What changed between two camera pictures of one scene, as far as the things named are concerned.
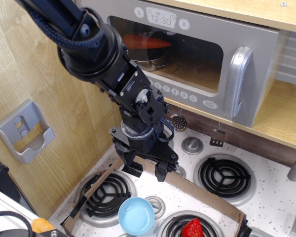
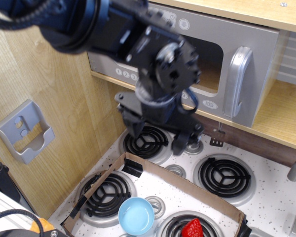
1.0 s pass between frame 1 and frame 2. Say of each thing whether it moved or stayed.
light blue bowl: stayed
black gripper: moved
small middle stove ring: stayed
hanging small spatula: stayed
